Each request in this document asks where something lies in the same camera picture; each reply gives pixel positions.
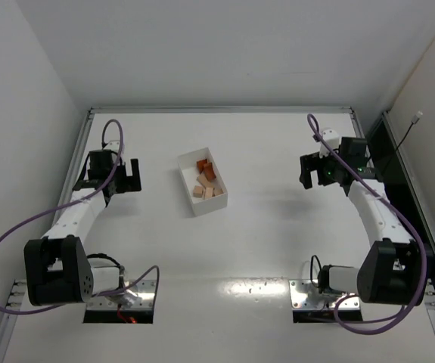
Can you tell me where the white plastic bin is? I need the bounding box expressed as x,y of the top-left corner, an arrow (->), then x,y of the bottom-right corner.
177,147 -> 228,216

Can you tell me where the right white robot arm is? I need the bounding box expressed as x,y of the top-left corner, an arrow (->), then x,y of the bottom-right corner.
300,129 -> 432,306

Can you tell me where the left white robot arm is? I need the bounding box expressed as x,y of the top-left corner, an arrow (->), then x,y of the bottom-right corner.
23,141 -> 141,306

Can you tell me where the orange arch wood block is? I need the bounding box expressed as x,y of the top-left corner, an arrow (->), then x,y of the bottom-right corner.
196,159 -> 208,173

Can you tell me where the orange wedge wood block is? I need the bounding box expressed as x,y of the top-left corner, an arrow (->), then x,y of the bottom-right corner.
203,163 -> 216,182

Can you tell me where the plain light wood cube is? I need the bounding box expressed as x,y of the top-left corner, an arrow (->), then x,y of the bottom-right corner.
192,185 -> 205,198

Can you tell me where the aluminium frame rail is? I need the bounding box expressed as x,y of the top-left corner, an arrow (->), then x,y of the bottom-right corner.
89,106 -> 354,115

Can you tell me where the black wall cable with plug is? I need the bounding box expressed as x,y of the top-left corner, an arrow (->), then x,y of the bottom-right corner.
379,110 -> 424,171

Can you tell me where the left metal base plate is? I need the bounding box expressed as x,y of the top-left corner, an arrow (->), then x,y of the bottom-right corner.
86,279 -> 157,312

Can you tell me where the metal base plate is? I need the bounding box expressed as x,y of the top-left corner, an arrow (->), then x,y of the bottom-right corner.
86,279 -> 157,312
289,279 -> 361,312

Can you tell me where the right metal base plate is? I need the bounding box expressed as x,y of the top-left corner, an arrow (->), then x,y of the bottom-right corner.
289,279 -> 361,312

